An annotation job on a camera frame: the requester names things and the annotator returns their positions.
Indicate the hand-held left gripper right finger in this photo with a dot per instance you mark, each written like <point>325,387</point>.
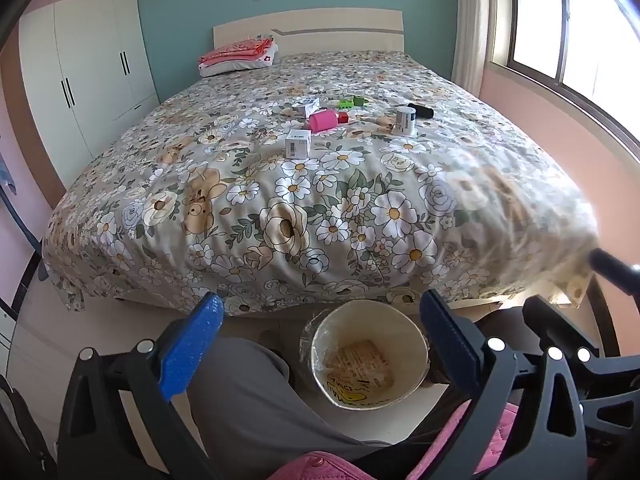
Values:
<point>450,342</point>

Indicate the white and grey can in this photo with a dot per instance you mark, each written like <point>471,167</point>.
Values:
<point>405,121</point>

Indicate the cream curtain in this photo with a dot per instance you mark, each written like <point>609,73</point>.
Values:
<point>471,30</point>

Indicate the printed paper wrapper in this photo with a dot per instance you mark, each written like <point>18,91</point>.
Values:
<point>361,360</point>

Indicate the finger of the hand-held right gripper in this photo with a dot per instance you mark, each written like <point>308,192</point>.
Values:
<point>545,317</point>
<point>607,265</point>

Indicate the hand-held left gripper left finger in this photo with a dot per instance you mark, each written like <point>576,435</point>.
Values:
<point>192,345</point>

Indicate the window with metal frame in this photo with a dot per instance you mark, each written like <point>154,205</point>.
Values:
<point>575,20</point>

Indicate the bed with floral cover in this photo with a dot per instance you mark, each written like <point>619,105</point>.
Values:
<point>300,210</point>

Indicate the pink folded bedding and pillow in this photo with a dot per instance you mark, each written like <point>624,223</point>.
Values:
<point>240,66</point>

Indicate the black cylinder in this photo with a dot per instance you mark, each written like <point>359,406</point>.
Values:
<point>421,110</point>

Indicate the small white carton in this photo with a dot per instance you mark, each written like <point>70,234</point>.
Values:
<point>298,143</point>

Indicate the cream round waste bin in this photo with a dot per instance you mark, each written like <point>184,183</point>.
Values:
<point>370,395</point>

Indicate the clear plastic bin liner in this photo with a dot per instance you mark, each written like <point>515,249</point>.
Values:
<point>309,327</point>

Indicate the folded pink blanket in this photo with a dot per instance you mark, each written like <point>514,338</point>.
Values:
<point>235,50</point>

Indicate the beige bed headboard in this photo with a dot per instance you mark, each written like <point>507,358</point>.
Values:
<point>325,25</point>

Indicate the pink quilted jacket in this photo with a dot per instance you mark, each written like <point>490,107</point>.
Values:
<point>320,467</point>

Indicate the bright green block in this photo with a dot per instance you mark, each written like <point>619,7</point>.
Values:
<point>345,104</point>

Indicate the white wardrobe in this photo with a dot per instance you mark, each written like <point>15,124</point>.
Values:
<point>95,70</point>

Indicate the pink cylinder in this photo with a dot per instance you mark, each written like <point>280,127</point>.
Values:
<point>322,120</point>

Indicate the white blue milk carton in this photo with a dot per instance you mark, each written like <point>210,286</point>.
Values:
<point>306,106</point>

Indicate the person's grey trouser leg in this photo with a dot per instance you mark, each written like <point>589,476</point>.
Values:
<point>250,400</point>

